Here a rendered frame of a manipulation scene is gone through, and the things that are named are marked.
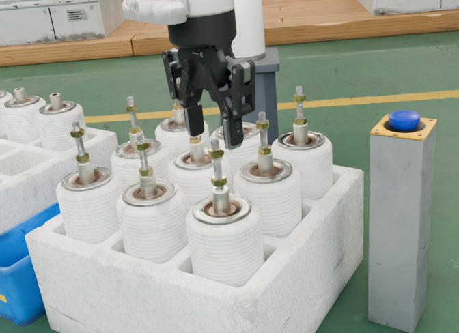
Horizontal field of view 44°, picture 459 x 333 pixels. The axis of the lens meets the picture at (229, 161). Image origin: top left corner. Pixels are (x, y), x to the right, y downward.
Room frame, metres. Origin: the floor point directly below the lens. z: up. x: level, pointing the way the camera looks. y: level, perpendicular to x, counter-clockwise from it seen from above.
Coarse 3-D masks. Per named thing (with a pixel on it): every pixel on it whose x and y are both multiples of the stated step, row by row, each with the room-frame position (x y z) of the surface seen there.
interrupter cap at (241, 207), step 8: (200, 200) 0.65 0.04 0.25; (208, 200) 0.65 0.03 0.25; (232, 200) 0.65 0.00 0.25; (240, 200) 0.64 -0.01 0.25; (248, 200) 0.64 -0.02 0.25; (200, 208) 0.63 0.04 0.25; (208, 208) 0.63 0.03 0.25; (232, 208) 0.63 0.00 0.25; (240, 208) 0.62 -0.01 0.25; (248, 208) 0.62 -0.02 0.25; (200, 216) 0.61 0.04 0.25; (208, 216) 0.61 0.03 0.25; (216, 216) 0.61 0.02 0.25; (224, 216) 0.61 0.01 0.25; (232, 216) 0.60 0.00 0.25; (240, 216) 0.60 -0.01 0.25; (208, 224) 0.59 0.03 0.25; (216, 224) 0.59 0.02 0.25; (224, 224) 0.59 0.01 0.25
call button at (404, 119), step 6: (390, 114) 0.70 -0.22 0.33; (396, 114) 0.69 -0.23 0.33; (402, 114) 0.69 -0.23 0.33; (408, 114) 0.69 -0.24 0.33; (414, 114) 0.69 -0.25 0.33; (390, 120) 0.69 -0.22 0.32; (396, 120) 0.68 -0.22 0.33; (402, 120) 0.67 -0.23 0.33; (408, 120) 0.67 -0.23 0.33; (414, 120) 0.67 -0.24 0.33; (396, 126) 0.68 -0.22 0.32; (402, 126) 0.68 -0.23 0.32; (408, 126) 0.68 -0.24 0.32; (414, 126) 0.68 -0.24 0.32
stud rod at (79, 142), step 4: (72, 124) 0.76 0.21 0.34; (76, 124) 0.75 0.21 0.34; (76, 128) 0.75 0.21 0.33; (80, 128) 0.76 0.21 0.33; (76, 140) 0.75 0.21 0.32; (80, 140) 0.75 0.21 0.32; (76, 144) 0.76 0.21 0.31; (80, 144) 0.75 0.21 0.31; (80, 148) 0.75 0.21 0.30; (84, 148) 0.76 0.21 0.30; (80, 152) 0.75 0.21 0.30; (84, 152) 0.76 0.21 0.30
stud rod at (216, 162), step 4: (212, 140) 0.63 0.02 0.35; (216, 140) 0.62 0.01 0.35; (212, 144) 0.62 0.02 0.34; (216, 144) 0.62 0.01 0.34; (212, 148) 0.62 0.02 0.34; (216, 148) 0.62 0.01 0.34; (216, 160) 0.62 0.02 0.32; (220, 160) 0.63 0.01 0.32; (216, 164) 0.62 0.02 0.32; (220, 164) 0.62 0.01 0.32; (216, 168) 0.62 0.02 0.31; (220, 168) 0.62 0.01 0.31; (216, 172) 0.62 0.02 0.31; (220, 172) 0.62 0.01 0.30; (216, 176) 0.62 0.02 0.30; (220, 176) 0.62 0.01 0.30; (216, 188) 0.63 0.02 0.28; (220, 188) 0.62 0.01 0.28
